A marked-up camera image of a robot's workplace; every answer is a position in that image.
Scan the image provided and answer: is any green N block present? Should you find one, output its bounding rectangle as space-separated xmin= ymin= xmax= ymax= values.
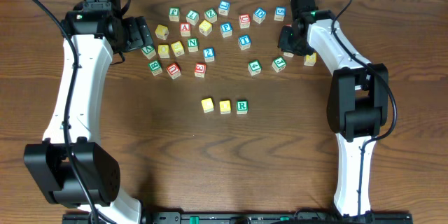
xmin=187 ymin=38 xmax=199 ymax=53

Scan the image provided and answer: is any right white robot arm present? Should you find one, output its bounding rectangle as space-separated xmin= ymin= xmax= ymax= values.
xmin=278 ymin=0 xmax=389 ymax=218

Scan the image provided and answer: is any yellow o block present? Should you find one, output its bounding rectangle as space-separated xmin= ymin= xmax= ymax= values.
xmin=157 ymin=44 xmax=170 ymax=59
xmin=219 ymin=100 xmax=231 ymax=114

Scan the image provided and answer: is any blue 5 block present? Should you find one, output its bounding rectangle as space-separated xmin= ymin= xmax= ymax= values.
xmin=274 ymin=6 xmax=286 ymax=22

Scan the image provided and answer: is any yellow G block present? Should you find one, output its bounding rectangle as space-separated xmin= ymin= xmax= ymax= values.
xmin=304 ymin=52 xmax=317 ymax=67

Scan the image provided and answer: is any blue T block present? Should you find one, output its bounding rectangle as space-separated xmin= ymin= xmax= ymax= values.
xmin=238 ymin=35 xmax=251 ymax=50

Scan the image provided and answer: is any red U block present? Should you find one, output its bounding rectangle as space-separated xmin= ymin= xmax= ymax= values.
xmin=167 ymin=62 xmax=181 ymax=80

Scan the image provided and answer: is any green V block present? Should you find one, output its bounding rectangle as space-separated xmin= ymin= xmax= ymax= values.
xmin=141 ymin=45 xmax=157 ymax=60

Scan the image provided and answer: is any green J block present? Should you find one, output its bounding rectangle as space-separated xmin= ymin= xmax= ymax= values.
xmin=272 ymin=57 xmax=287 ymax=73

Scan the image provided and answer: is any yellow block near left gripper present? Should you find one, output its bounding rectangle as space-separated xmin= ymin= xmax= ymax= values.
xmin=155 ymin=24 xmax=169 ymax=40

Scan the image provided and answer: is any blue L block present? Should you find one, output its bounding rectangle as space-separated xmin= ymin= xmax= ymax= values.
xmin=283 ymin=52 xmax=294 ymax=57

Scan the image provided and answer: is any yellow block upper middle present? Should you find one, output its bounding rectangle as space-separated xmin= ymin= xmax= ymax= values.
xmin=199 ymin=20 xmax=213 ymax=36

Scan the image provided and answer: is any yellow C block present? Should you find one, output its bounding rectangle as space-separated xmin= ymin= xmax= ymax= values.
xmin=201 ymin=98 xmax=214 ymax=113

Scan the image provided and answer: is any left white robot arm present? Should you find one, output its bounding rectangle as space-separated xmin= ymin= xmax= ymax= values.
xmin=24 ymin=0 xmax=153 ymax=223

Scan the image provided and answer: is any green B block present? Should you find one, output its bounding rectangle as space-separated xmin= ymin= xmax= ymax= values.
xmin=148 ymin=60 xmax=163 ymax=76

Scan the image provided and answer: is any green P block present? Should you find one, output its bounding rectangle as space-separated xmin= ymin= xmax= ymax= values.
xmin=169 ymin=7 xmax=180 ymax=22

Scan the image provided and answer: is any blue top block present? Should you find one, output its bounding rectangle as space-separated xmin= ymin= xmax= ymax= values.
xmin=218 ymin=0 xmax=230 ymax=16

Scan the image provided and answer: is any red C block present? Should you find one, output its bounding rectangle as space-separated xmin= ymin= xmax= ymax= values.
xmin=239 ymin=14 xmax=251 ymax=29

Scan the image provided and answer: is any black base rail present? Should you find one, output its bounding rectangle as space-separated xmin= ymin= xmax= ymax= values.
xmin=62 ymin=210 xmax=413 ymax=224

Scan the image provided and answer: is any blue D block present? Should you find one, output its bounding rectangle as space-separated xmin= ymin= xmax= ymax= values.
xmin=253 ymin=8 xmax=266 ymax=24

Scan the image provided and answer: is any blue 2 block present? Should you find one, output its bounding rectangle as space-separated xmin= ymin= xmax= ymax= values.
xmin=203 ymin=48 xmax=216 ymax=62

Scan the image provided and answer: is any green Z block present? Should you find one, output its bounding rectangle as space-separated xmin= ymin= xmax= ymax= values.
xmin=204 ymin=8 xmax=218 ymax=23

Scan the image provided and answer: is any green 4 block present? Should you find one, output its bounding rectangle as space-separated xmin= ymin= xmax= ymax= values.
xmin=248 ymin=60 xmax=262 ymax=76

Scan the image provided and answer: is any yellow S block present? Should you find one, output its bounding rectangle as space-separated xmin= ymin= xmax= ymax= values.
xmin=171 ymin=41 xmax=185 ymax=57

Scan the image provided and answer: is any green R block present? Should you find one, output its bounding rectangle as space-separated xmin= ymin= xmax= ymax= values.
xmin=236 ymin=100 xmax=249 ymax=115

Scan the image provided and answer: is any blue F block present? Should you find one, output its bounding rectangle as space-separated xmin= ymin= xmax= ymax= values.
xmin=220 ymin=22 xmax=233 ymax=38

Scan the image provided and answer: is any red A block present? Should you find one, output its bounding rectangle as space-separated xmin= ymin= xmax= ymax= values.
xmin=180 ymin=22 xmax=191 ymax=36

